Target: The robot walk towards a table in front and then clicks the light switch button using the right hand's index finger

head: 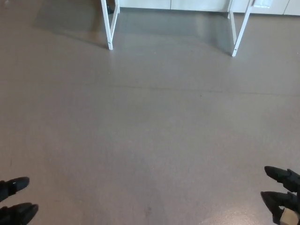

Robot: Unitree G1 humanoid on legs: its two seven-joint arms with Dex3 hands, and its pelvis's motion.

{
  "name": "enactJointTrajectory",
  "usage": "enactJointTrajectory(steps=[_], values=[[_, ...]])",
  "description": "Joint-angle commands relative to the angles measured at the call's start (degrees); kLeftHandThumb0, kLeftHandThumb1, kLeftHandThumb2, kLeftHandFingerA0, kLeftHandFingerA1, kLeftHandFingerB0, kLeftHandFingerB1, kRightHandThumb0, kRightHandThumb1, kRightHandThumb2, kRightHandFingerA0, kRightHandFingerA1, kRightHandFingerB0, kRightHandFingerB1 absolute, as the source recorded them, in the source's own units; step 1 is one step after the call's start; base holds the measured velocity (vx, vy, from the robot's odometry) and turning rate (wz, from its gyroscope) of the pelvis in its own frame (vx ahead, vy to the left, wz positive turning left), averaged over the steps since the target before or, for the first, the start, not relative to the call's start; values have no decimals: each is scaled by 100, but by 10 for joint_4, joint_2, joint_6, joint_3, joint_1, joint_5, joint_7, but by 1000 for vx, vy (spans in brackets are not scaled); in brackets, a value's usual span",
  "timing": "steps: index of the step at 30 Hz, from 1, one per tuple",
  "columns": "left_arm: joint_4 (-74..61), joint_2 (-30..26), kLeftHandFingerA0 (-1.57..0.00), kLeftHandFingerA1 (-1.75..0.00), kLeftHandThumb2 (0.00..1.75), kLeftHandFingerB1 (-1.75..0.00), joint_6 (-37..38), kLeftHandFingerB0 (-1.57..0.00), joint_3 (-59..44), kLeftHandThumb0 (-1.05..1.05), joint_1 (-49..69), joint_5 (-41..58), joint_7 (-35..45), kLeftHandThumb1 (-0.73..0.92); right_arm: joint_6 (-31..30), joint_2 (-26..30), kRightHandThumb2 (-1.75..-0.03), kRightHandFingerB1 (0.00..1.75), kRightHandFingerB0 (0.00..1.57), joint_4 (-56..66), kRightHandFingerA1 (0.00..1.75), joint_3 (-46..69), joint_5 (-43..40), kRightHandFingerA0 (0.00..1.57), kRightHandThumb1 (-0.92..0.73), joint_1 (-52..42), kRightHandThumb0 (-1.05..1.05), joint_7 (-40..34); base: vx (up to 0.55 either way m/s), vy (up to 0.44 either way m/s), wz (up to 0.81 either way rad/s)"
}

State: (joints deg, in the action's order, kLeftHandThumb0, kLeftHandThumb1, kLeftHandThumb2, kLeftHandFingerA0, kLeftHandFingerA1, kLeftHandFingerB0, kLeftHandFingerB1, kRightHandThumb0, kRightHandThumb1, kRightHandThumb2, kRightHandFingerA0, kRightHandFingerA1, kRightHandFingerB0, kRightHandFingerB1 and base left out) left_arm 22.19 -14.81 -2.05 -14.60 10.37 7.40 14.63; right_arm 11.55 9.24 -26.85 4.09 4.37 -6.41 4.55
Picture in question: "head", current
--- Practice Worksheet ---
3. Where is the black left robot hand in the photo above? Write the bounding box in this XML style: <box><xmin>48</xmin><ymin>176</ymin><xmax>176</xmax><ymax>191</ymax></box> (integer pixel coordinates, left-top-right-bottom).
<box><xmin>0</xmin><ymin>176</ymin><xmax>39</xmax><ymax>225</ymax></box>

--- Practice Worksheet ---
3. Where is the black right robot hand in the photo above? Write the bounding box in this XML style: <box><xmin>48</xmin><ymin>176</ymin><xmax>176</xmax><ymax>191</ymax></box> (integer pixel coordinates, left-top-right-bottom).
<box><xmin>260</xmin><ymin>165</ymin><xmax>300</xmax><ymax>225</ymax></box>

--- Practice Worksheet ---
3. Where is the white metal table leg frame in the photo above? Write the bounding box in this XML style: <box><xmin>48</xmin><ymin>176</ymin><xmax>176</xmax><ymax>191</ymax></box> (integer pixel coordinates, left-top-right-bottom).
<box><xmin>227</xmin><ymin>0</ymin><xmax>255</xmax><ymax>57</ymax></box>
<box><xmin>101</xmin><ymin>0</ymin><xmax>120</xmax><ymax>50</ymax></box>

